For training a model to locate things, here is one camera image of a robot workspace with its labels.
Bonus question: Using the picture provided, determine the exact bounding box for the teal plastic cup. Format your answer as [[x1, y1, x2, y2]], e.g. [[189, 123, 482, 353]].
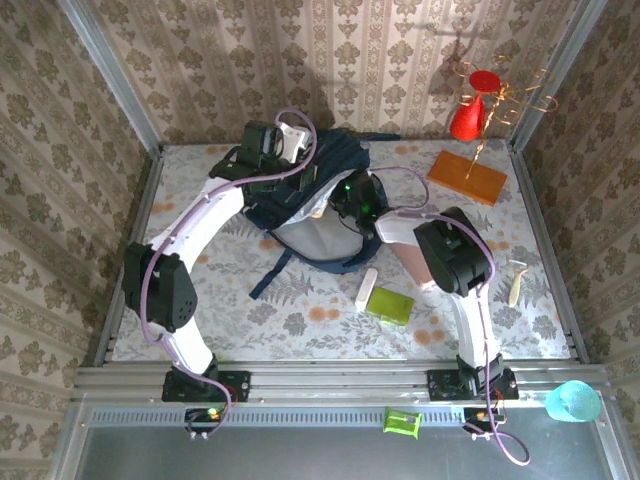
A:
[[544, 379, 601, 424]]

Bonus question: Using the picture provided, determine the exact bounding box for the cream plastic comb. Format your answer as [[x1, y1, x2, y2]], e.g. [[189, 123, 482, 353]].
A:
[[507, 258, 530, 307]]

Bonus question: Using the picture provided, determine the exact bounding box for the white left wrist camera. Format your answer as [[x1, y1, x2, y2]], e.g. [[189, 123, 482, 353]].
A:
[[277, 122, 309, 164]]

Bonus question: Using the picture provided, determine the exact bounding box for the aluminium mounting rail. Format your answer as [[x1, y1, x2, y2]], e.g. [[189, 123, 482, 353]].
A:
[[69, 359, 614, 405]]

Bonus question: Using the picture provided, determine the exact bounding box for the grey slotted cable duct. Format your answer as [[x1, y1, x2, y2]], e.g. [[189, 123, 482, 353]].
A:
[[85, 404, 609, 427]]

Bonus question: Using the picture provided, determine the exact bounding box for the aluminium frame post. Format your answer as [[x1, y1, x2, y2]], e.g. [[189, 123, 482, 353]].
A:
[[57, 0, 165, 157], [508, 0, 609, 151]]

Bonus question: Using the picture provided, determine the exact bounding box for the pink pencil case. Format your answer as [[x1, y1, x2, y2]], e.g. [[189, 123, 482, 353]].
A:
[[392, 239, 444, 291]]

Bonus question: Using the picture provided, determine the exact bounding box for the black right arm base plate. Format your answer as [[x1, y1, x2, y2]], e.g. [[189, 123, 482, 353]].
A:
[[427, 368, 520, 402]]

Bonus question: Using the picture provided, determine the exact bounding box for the grey metal sheet panel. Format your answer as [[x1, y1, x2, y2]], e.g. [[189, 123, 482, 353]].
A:
[[49, 424, 631, 480]]

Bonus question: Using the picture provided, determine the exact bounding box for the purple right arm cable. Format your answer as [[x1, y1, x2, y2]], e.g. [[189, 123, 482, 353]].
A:
[[372, 167, 531, 467]]

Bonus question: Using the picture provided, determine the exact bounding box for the gold wire ornament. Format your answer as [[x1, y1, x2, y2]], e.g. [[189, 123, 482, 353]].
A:
[[452, 54, 560, 181]]

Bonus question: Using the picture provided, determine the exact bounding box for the right controller board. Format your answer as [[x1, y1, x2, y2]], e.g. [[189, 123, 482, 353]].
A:
[[462, 405, 507, 435]]

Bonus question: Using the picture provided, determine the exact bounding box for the left controller board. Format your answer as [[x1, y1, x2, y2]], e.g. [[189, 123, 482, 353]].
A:
[[183, 407, 227, 435]]

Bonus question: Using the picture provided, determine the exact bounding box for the navy blue backpack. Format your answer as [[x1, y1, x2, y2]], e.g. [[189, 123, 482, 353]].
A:
[[242, 127, 401, 301]]

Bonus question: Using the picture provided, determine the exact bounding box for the green tissue pack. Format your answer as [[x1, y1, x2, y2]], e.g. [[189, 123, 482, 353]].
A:
[[363, 286, 416, 327]]

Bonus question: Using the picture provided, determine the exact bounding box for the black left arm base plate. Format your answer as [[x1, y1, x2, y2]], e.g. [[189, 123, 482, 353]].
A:
[[162, 369, 252, 404]]

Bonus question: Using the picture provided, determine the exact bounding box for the white stick-shaped eraser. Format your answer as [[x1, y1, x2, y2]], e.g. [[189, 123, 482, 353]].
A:
[[355, 267, 380, 310]]

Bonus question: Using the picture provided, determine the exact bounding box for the red cup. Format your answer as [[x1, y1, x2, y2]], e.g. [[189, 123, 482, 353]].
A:
[[448, 69, 503, 142]]

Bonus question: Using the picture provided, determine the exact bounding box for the orange wooden base block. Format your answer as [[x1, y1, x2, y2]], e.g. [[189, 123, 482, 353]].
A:
[[428, 150, 509, 207]]

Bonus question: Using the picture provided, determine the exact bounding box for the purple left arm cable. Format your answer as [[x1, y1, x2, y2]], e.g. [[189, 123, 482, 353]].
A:
[[142, 107, 319, 441]]

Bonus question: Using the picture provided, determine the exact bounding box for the green plastic clip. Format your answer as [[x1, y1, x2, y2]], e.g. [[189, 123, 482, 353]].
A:
[[382, 407, 424, 441]]

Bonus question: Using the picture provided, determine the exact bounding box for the aluminium side rail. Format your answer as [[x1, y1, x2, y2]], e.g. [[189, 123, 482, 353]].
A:
[[508, 144, 591, 364], [92, 147, 165, 366]]

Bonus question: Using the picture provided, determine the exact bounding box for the controller board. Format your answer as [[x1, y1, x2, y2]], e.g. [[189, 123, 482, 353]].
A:
[[183, 407, 227, 435], [462, 405, 507, 435]]

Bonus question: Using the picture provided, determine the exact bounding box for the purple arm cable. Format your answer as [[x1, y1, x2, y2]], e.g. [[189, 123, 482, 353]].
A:
[[372, 167, 531, 467], [142, 107, 319, 441]]

